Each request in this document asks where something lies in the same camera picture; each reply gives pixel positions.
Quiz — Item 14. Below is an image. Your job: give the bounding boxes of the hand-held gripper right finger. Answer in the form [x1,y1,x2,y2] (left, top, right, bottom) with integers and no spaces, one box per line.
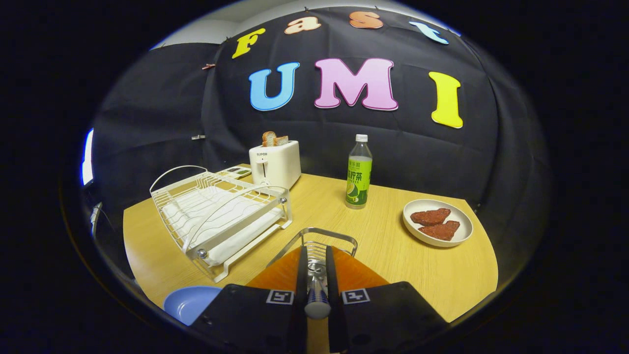
[325,246,449,354]

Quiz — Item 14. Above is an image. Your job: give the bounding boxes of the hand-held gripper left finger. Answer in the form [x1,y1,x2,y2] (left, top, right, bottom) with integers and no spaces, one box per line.
[191,246,308,354]

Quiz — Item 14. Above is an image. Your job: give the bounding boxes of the metal wire basket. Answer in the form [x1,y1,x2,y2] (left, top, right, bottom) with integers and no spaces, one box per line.
[268,227,358,268]

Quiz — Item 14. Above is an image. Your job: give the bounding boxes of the white wire dish rack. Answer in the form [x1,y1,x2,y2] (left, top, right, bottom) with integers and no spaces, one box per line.
[150,165,293,283]

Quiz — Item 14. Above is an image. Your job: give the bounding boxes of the blue plate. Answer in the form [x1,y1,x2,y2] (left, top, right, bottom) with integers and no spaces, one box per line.
[163,286,223,326]

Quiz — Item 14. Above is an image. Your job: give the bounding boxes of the cream round dish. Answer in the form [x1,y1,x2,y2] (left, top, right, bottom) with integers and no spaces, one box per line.
[402,199,474,248]

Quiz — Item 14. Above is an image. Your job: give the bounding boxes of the green label drink bottle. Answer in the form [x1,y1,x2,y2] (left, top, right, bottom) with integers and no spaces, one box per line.
[345,134,373,210]

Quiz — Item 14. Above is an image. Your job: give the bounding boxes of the white toaster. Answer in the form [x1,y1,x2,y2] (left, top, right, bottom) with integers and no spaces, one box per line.
[249,140,302,191]

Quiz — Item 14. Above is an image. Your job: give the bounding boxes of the red-brown meat piece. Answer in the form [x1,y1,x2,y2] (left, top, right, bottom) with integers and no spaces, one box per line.
[410,208,451,227]
[418,220,461,241]

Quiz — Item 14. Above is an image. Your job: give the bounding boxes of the small divided condiment tray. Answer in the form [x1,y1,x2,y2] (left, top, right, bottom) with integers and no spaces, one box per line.
[216,166,252,179]

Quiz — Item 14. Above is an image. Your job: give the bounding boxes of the black backdrop cloth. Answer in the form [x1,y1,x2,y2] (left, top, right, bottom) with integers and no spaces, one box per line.
[91,6,551,256]

